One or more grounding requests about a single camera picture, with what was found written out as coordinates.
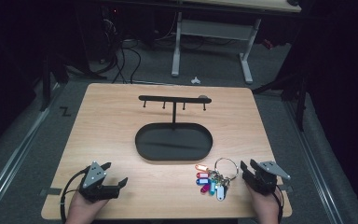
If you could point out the person's right hand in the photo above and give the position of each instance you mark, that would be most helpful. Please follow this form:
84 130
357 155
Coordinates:
265 208

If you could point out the grey tape strip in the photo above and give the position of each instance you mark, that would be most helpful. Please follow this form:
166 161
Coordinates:
287 188
50 191

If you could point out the black metal stand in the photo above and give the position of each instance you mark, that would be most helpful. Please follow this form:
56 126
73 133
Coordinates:
300 102
46 84

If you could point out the person's left hand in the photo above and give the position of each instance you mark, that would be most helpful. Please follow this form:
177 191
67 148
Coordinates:
84 211

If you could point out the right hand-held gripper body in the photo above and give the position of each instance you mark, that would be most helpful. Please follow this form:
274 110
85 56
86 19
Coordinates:
265 180

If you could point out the black key rack with tray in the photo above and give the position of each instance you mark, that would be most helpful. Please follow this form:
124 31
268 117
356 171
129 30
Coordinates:
174 143

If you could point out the small white object on floor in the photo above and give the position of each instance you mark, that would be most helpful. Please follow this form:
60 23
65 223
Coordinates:
195 81

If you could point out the white metal desk frame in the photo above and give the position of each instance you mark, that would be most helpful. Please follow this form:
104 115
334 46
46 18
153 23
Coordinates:
214 29

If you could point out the metal floor rail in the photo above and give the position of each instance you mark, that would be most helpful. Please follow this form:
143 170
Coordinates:
12 161
317 174

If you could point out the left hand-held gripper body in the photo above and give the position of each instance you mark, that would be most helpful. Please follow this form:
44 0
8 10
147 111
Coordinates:
91 179

